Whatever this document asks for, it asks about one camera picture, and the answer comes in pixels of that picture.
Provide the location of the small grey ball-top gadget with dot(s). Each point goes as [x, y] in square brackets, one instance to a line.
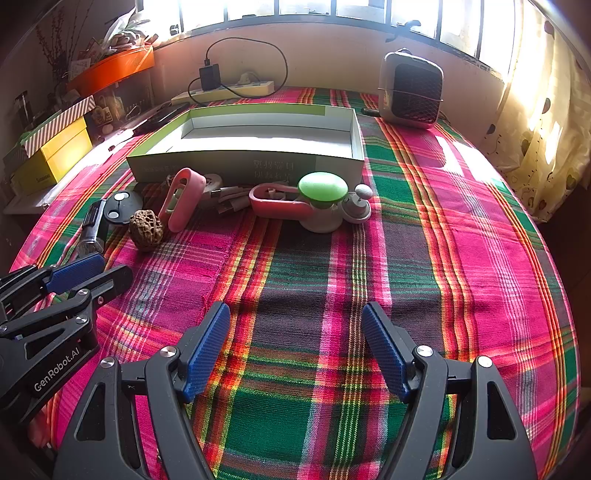
[356, 212]

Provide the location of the shallow white green cardboard box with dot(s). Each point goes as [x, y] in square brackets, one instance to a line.
[231, 122]

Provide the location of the grey space heater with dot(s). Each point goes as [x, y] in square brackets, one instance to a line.
[415, 92]

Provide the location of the clear plastic bag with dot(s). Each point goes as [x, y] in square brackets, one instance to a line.
[120, 27]

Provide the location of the green mushroom-shaped massager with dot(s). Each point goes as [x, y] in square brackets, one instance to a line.
[322, 187]

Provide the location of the cream power strip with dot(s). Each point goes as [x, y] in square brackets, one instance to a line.
[249, 88]

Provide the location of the pink plastic clip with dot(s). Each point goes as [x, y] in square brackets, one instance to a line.
[187, 203]
[277, 210]

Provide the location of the white plug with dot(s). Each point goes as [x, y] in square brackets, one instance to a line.
[248, 78]

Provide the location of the black white round gadget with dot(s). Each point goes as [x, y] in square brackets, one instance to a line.
[124, 207]

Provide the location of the small round white tin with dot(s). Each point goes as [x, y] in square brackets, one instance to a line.
[212, 182]

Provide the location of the dark glass jar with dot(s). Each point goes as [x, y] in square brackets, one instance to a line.
[23, 108]

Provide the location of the black tablet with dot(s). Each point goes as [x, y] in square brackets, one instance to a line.
[161, 117]

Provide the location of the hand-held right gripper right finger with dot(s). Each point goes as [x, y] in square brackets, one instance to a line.
[385, 350]

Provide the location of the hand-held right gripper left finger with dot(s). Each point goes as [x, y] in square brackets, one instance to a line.
[207, 350]

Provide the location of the cream patterned curtain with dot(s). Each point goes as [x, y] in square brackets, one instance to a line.
[545, 138]

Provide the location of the brown walnut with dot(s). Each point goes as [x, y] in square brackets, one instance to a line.
[147, 230]

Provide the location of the black charger adapter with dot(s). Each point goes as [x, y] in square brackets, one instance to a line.
[210, 77]

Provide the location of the dried branches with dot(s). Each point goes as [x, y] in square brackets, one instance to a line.
[57, 50]

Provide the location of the striped box lid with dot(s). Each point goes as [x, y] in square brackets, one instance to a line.
[60, 122]

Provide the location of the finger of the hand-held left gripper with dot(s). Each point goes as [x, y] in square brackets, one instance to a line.
[74, 272]
[111, 281]

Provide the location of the clear black lighter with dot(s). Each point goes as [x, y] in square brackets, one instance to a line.
[92, 230]

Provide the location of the yellow box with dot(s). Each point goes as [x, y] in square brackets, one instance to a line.
[64, 152]

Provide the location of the orange box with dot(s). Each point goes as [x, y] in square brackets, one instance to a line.
[111, 69]

